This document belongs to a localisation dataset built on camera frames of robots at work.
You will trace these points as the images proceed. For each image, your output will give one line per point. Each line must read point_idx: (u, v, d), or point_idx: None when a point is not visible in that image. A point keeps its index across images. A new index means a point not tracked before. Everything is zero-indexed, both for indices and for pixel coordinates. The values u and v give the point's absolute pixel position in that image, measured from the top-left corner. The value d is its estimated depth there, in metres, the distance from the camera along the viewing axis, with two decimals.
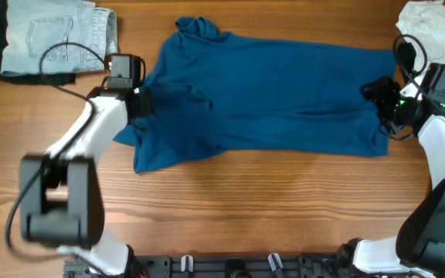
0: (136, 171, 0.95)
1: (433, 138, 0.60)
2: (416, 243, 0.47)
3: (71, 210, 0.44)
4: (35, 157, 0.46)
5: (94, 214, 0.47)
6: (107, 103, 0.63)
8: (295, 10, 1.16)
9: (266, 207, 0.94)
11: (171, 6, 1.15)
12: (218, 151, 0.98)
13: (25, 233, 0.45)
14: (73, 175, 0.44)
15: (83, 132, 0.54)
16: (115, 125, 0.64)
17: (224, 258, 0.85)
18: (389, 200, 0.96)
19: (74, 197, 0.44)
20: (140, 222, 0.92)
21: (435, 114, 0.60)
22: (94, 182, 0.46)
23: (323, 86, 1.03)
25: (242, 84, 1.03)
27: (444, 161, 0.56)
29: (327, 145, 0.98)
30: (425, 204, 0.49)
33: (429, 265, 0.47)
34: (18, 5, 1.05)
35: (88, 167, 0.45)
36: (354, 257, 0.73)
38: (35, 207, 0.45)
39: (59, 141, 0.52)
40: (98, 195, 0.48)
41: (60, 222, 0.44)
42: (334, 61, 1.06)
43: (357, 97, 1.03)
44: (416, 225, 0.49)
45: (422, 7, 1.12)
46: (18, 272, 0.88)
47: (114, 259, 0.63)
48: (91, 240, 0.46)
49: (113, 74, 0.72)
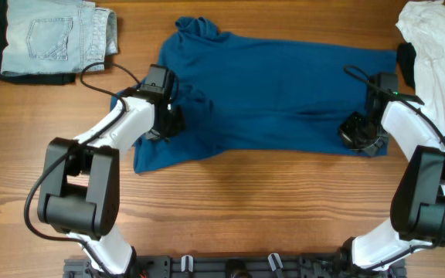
0: (136, 171, 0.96)
1: (396, 121, 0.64)
2: (411, 210, 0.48)
3: (90, 198, 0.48)
4: (64, 144, 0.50)
5: (110, 205, 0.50)
6: (136, 103, 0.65)
8: (295, 10, 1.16)
9: (265, 207, 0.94)
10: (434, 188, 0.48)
11: (171, 6, 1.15)
12: (218, 151, 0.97)
13: (41, 215, 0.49)
14: (96, 163, 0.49)
15: (112, 127, 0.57)
16: (140, 126, 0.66)
17: (224, 258, 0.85)
18: (390, 201, 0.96)
19: (95, 185, 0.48)
20: (140, 221, 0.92)
21: (391, 101, 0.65)
22: (115, 173, 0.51)
23: (324, 87, 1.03)
25: (242, 83, 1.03)
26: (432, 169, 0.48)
27: (413, 133, 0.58)
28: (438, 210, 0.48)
29: (327, 147, 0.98)
30: (408, 174, 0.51)
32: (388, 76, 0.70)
33: (426, 231, 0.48)
34: (18, 5, 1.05)
35: (112, 159, 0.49)
36: (352, 256, 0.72)
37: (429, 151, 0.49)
38: (56, 189, 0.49)
39: (86, 132, 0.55)
40: (117, 188, 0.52)
41: (77, 208, 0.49)
42: (333, 62, 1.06)
43: (357, 97, 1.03)
44: (405, 195, 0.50)
45: (422, 7, 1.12)
46: (17, 272, 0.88)
47: (118, 256, 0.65)
48: (103, 227, 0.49)
49: (147, 82, 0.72)
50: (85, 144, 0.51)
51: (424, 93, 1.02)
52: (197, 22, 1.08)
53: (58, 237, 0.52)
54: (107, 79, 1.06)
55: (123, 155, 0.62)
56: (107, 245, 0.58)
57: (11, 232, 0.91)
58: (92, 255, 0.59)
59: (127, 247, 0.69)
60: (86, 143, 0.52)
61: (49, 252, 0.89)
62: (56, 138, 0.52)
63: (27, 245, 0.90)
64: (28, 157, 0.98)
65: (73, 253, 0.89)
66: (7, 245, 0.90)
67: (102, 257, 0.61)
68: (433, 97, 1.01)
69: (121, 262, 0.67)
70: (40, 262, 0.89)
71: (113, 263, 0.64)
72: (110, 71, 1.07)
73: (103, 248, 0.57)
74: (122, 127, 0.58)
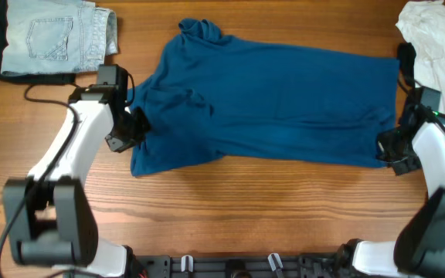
0: (134, 174, 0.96)
1: (425, 141, 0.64)
2: (415, 252, 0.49)
3: (62, 235, 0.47)
4: (18, 186, 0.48)
5: (86, 231, 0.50)
6: (88, 108, 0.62)
8: (294, 10, 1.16)
9: (266, 207, 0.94)
10: None
11: (172, 6, 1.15)
12: (218, 155, 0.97)
13: (19, 260, 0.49)
14: (59, 197, 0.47)
15: (66, 149, 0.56)
16: (100, 130, 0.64)
17: (225, 258, 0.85)
18: (390, 200, 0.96)
19: (64, 224, 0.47)
20: (140, 222, 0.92)
21: (429, 122, 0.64)
22: (81, 203, 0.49)
23: (324, 89, 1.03)
25: (243, 86, 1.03)
26: None
27: (439, 165, 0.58)
28: (443, 256, 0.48)
29: (325, 157, 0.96)
30: (422, 213, 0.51)
32: (429, 94, 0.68)
33: (428, 273, 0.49)
34: (18, 5, 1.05)
35: (74, 192, 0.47)
36: (353, 259, 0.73)
37: None
38: (26, 234, 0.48)
39: (42, 161, 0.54)
40: (88, 214, 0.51)
41: (54, 244, 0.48)
42: (333, 67, 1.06)
43: (358, 100, 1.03)
44: (414, 234, 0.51)
45: (422, 7, 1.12)
46: (17, 272, 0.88)
47: (112, 264, 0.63)
48: (84, 257, 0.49)
49: (99, 83, 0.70)
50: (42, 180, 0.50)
51: None
52: (200, 25, 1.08)
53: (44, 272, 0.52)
54: None
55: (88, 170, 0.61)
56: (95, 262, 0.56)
57: None
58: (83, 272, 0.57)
59: (120, 250, 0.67)
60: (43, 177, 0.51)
61: None
62: (8, 179, 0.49)
63: None
64: (28, 157, 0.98)
65: None
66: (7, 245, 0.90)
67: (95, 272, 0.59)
68: None
69: (117, 266, 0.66)
70: None
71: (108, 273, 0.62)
72: None
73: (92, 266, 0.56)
74: (79, 144, 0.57)
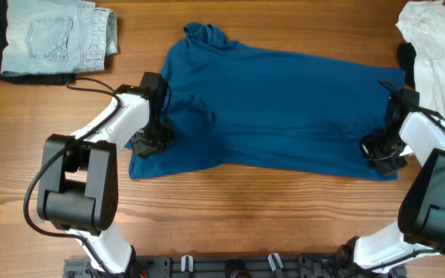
0: (130, 177, 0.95)
1: (411, 129, 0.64)
2: (419, 213, 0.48)
3: (88, 192, 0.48)
4: (59, 139, 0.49)
5: (108, 199, 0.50)
6: (131, 99, 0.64)
8: (295, 10, 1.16)
9: (266, 206, 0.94)
10: None
11: (171, 7, 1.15)
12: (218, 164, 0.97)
13: (41, 210, 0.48)
14: (95, 157, 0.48)
15: (107, 123, 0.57)
16: (137, 121, 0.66)
17: (225, 258, 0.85)
18: (390, 201, 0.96)
19: (93, 181, 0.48)
20: (140, 221, 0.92)
21: (412, 112, 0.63)
22: (113, 168, 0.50)
23: (329, 97, 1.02)
25: (246, 93, 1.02)
26: (443, 176, 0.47)
27: (429, 140, 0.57)
28: None
29: (326, 167, 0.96)
30: (420, 177, 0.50)
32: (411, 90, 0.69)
33: (433, 236, 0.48)
34: (18, 5, 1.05)
35: (110, 154, 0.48)
36: (354, 255, 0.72)
37: None
38: (55, 185, 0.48)
39: (83, 129, 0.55)
40: (116, 184, 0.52)
41: (76, 201, 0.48)
42: (337, 76, 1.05)
43: (361, 108, 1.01)
44: (416, 197, 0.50)
45: (422, 7, 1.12)
46: (17, 272, 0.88)
47: (118, 255, 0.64)
48: (101, 222, 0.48)
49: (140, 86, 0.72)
50: (81, 140, 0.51)
51: (424, 92, 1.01)
52: (205, 29, 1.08)
53: (58, 232, 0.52)
54: (107, 79, 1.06)
55: (120, 150, 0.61)
56: (106, 242, 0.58)
57: (11, 232, 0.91)
58: (91, 252, 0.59)
59: (126, 246, 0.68)
60: (83, 138, 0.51)
61: (49, 252, 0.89)
62: (52, 134, 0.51)
63: (27, 245, 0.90)
64: (28, 157, 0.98)
65: (73, 253, 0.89)
66: (7, 245, 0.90)
67: (101, 255, 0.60)
68: (433, 97, 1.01)
69: (120, 260, 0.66)
70: (40, 262, 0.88)
71: (113, 262, 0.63)
72: (109, 71, 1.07)
73: (102, 245, 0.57)
74: (119, 123, 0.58)
